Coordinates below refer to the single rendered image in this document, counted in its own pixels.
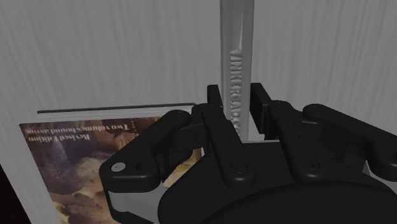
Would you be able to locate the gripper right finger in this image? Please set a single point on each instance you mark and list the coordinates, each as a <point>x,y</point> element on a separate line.
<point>297,145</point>

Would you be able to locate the brown cover book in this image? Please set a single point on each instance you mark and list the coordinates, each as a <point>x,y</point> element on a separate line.
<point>77,161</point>

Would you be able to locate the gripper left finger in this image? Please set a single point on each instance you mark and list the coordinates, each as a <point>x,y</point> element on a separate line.
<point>229,149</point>

